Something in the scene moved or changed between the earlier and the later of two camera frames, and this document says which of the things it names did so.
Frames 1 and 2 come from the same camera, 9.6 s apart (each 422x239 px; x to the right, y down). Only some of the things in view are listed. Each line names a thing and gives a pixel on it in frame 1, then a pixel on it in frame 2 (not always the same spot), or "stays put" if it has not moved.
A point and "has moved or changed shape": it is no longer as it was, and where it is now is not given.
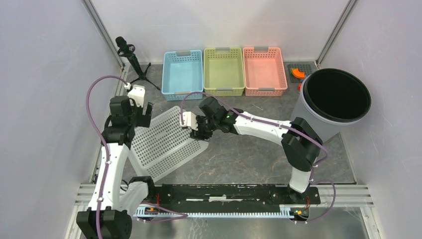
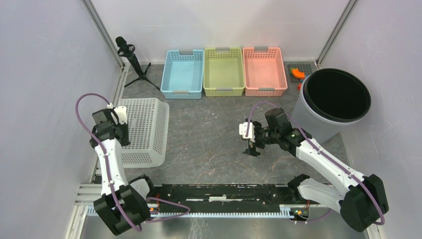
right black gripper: (199, 134) to (252, 146)
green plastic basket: (223, 71) stays put
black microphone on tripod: (126, 49) stays put
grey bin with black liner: (330, 100) stays put
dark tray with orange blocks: (298, 72) stays put
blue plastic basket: (182, 73) stays put
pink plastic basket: (264, 74) stays put
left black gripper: (143, 120) to (125, 141)
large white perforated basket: (158, 150) has moved or changed shape
